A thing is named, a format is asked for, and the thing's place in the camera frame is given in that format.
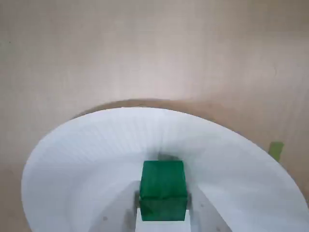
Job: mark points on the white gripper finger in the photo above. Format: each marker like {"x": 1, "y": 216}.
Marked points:
{"x": 163, "y": 226}

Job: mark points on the green cube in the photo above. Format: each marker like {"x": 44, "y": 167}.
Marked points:
{"x": 163, "y": 188}

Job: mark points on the green tape strip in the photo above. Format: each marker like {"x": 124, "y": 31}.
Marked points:
{"x": 276, "y": 151}

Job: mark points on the white paper plate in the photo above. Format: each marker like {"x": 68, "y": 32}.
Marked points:
{"x": 96, "y": 157}

